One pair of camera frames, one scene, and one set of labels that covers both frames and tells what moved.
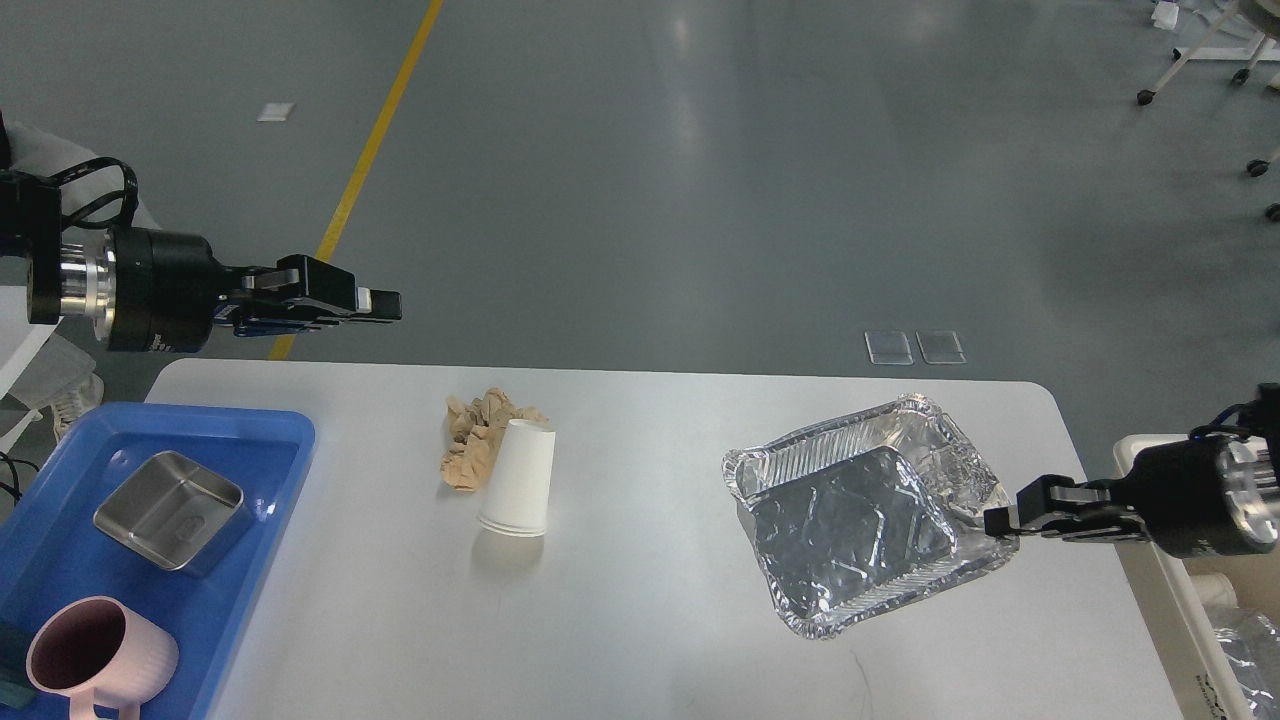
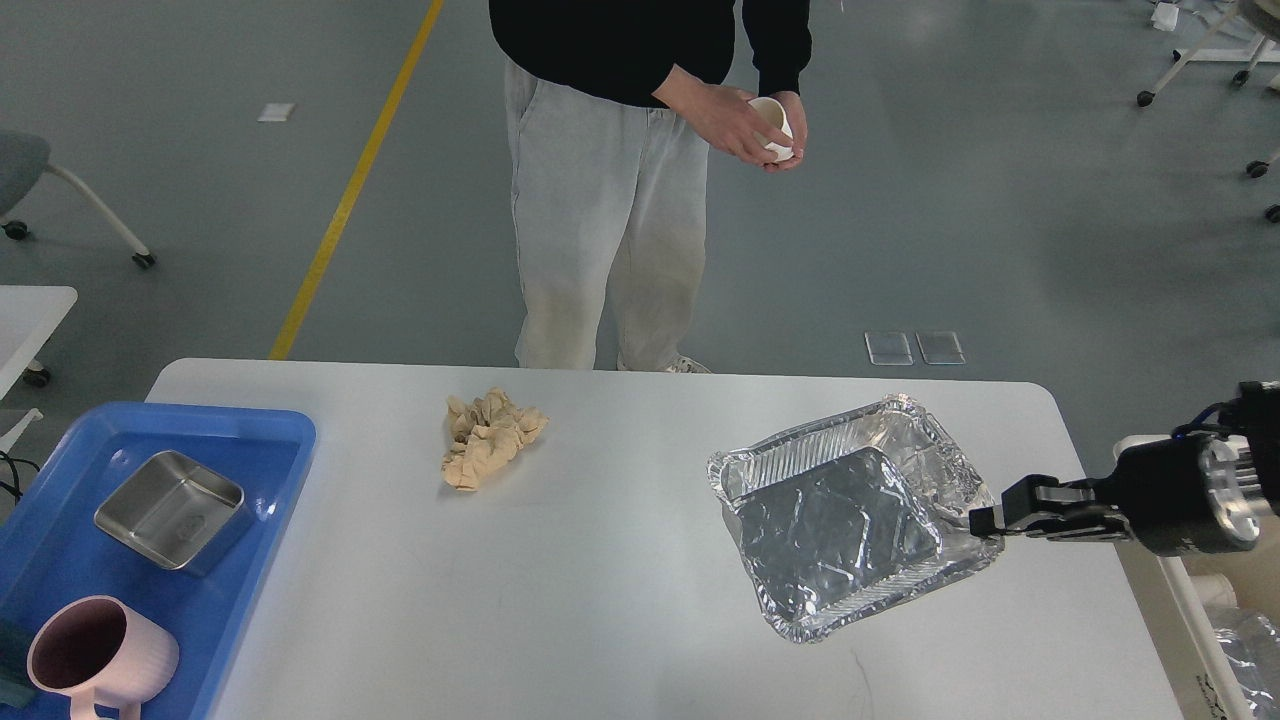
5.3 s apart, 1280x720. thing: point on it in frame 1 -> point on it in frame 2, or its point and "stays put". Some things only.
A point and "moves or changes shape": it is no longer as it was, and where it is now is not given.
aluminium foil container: (865, 513) moves or changes shape
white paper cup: (517, 492) -> (775, 111)
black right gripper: (1196, 498) stays put
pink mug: (98, 650) stays put
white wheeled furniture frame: (1262, 49) stays put
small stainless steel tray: (175, 510) stays put
